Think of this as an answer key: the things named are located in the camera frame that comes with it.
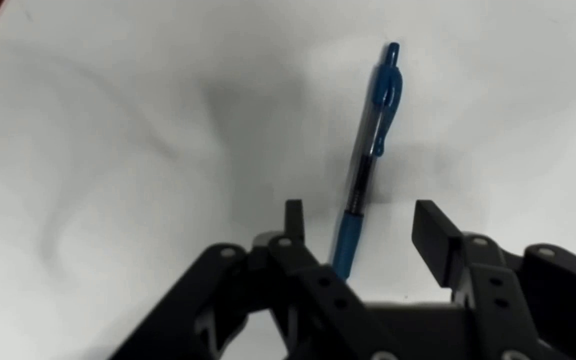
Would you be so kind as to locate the blue pen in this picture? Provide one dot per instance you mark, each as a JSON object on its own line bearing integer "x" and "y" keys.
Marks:
{"x": 378, "y": 114}

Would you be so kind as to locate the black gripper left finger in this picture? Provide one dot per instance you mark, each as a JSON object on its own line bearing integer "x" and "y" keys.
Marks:
{"x": 211, "y": 302}

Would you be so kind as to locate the white ceramic bowl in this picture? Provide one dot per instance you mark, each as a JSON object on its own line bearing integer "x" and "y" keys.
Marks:
{"x": 138, "y": 133}

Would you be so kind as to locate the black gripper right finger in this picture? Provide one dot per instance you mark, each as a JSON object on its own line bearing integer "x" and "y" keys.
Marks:
{"x": 522, "y": 307}

